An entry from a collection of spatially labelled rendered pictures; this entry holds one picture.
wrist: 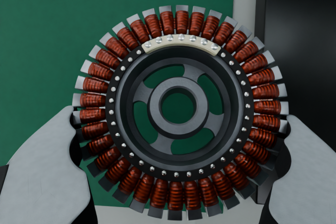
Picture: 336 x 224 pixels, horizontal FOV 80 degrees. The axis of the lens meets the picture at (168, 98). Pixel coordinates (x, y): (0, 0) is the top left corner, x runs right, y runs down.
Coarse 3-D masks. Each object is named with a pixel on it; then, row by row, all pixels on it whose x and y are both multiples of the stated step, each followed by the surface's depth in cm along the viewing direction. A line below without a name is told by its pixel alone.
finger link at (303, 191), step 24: (288, 120) 10; (288, 144) 9; (312, 144) 9; (288, 168) 8; (312, 168) 8; (288, 192) 7; (312, 192) 7; (264, 216) 6; (288, 216) 6; (312, 216) 6
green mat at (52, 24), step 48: (0, 0) 19; (48, 0) 19; (96, 0) 18; (144, 0) 18; (192, 0) 18; (0, 48) 19; (48, 48) 19; (0, 96) 19; (48, 96) 19; (0, 144) 19; (192, 144) 18; (96, 192) 18
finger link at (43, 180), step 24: (72, 120) 10; (24, 144) 8; (48, 144) 8; (72, 144) 9; (24, 168) 7; (48, 168) 7; (72, 168) 7; (24, 192) 6; (48, 192) 6; (72, 192) 6; (0, 216) 6; (24, 216) 6; (48, 216) 6; (72, 216) 6; (96, 216) 7
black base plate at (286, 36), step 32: (256, 0) 18; (288, 0) 16; (320, 0) 16; (256, 32) 18; (288, 32) 16; (320, 32) 16; (288, 64) 16; (320, 64) 16; (288, 96) 16; (320, 96) 16; (320, 128) 16; (256, 192) 16
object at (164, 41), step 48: (96, 48) 11; (144, 48) 11; (192, 48) 11; (240, 48) 11; (96, 96) 10; (144, 96) 12; (192, 96) 12; (240, 96) 10; (96, 144) 10; (144, 144) 12; (240, 144) 10; (144, 192) 9; (192, 192) 9; (240, 192) 10
